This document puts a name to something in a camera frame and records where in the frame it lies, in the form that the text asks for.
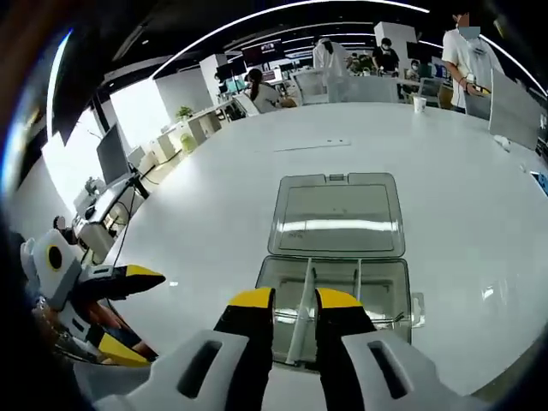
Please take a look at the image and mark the white table cable slot cover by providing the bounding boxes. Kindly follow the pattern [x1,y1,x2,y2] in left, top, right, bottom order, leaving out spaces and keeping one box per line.
[272,138,353,154]

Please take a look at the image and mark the black computer monitor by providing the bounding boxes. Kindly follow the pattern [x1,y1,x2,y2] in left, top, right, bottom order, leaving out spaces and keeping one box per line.
[95,122,132,186]

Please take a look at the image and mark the clear plastic guide fixture box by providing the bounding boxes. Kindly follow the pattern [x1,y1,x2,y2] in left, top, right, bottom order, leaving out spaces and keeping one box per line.
[254,171,426,372]

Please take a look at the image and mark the dark wall display screen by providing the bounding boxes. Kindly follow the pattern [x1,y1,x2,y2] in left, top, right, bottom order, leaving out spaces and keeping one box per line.
[240,39,285,66]

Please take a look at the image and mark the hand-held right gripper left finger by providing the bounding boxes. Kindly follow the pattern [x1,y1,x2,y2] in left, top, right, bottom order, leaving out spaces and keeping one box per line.
[91,286,277,411]

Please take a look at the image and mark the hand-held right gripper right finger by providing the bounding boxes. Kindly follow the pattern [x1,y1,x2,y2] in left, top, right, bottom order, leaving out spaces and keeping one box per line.
[313,287,488,411]

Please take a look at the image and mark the grey desk partition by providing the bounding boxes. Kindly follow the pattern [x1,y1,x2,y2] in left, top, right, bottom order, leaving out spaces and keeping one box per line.
[486,67,542,152]

